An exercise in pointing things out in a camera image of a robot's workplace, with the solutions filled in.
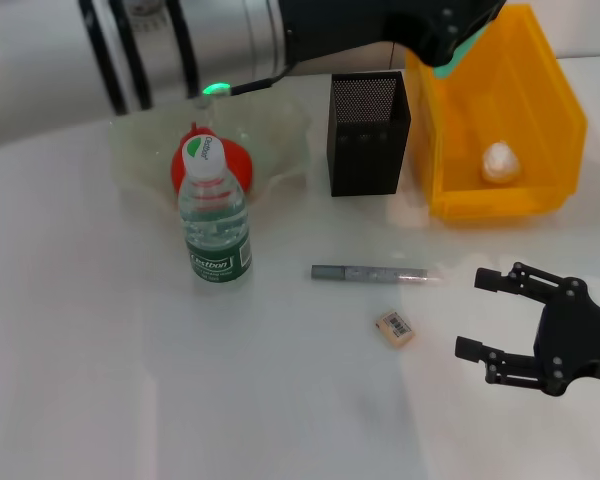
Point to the yellow plastic bin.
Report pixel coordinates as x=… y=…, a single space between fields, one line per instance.
x=520 y=110

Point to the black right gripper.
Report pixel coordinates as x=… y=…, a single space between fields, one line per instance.
x=575 y=340

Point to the beige eraser with barcode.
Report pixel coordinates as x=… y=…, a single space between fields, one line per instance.
x=395 y=328

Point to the black mesh pen holder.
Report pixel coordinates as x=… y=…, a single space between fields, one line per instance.
x=365 y=155

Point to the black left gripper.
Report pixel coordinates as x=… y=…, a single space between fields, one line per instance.
x=355 y=20

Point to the green glass fruit bowl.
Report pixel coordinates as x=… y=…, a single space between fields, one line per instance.
x=280 y=135

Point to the clear water bottle green label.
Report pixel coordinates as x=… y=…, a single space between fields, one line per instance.
x=215 y=225

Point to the grey marker pen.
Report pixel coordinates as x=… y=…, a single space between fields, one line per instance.
x=360 y=273

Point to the white paper ball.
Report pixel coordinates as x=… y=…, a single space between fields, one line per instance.
x=501 y=162

